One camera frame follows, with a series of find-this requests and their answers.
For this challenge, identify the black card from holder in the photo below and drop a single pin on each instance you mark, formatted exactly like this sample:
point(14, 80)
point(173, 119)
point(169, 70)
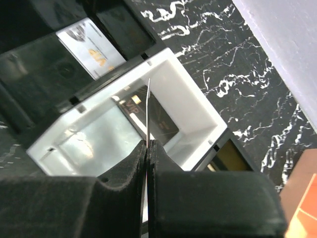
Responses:
point(148, 134)

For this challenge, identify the black right card tray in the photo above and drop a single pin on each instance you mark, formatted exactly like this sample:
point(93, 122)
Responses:
point(209, 155)

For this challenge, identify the white middle card tray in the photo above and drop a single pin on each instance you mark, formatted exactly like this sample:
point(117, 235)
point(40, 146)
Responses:
point(158, 100)

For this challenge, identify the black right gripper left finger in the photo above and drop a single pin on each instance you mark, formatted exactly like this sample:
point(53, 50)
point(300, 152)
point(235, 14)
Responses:
point(108, 206)

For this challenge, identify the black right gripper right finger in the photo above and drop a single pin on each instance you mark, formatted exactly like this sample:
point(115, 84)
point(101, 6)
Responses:
point(228, 204)

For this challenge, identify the black card tray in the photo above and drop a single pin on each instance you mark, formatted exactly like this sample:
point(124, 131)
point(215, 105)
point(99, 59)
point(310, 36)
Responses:
point(209, 155)
point(39, 78)

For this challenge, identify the white silver card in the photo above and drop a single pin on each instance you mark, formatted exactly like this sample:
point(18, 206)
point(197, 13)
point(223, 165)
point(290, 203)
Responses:
point(91, 48)

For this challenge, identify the gold card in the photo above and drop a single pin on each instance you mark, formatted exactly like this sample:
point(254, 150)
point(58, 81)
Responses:
point(228, 158)

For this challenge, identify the black left card tray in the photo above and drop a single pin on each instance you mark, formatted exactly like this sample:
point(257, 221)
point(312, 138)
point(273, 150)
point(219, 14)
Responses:
point(39, 78)

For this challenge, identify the orange plastic file organizer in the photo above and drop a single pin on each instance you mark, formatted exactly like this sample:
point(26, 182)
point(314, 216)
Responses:
point(299, 197)

